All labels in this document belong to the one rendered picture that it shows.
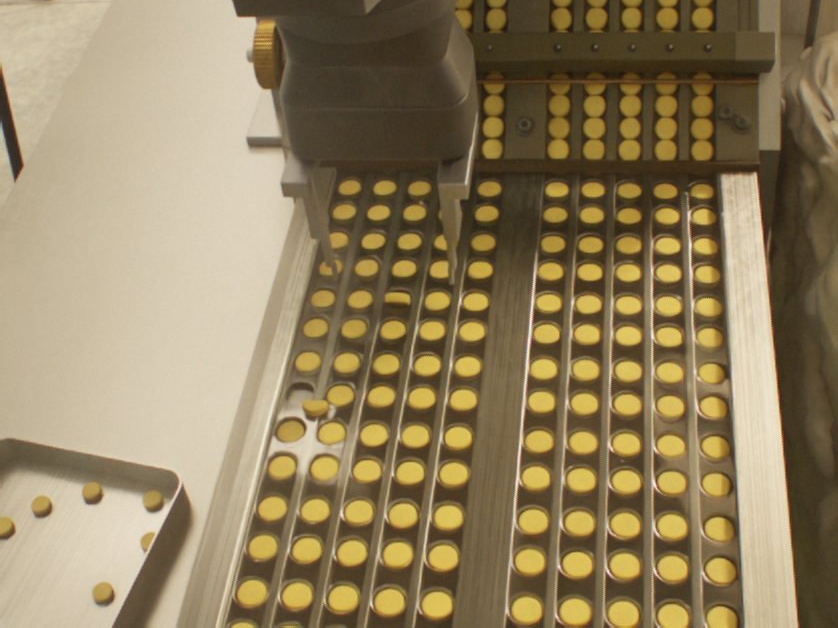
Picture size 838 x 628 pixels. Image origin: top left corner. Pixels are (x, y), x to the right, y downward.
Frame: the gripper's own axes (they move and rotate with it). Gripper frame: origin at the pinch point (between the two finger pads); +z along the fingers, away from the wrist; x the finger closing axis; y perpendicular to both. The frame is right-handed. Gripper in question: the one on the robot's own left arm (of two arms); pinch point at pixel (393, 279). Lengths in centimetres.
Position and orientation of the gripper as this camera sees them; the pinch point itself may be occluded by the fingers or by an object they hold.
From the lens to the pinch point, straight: 54.6
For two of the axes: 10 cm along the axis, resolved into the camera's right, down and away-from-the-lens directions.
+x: -9.9, -0.2, 1.5
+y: 1.2, -7.2, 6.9
